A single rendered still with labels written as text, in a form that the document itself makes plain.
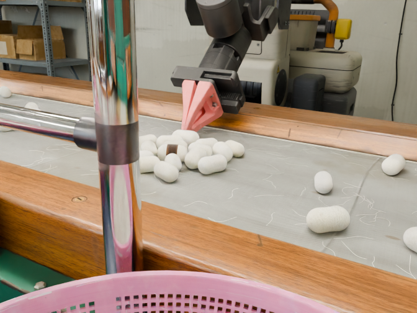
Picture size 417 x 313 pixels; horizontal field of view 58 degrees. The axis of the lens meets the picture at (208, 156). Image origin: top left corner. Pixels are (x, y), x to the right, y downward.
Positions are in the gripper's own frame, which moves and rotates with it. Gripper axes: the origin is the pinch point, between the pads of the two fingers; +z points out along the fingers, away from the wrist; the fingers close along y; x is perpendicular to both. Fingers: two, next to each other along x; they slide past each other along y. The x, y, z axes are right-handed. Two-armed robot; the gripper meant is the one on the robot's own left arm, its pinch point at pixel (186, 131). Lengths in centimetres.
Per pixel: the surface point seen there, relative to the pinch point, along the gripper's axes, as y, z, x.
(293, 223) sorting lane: 19.9, 12.3, -8.5
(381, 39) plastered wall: 7, -157, 123
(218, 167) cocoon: 9.5, 7.1, -5.4
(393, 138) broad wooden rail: 25.9, -8.4, 6.3
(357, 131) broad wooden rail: 21.3, -8.9, 6.4
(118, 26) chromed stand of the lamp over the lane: 14.1, 13.2, -30.0
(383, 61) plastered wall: 10, -150, 132
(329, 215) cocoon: 22.8, 11.6, -10.2
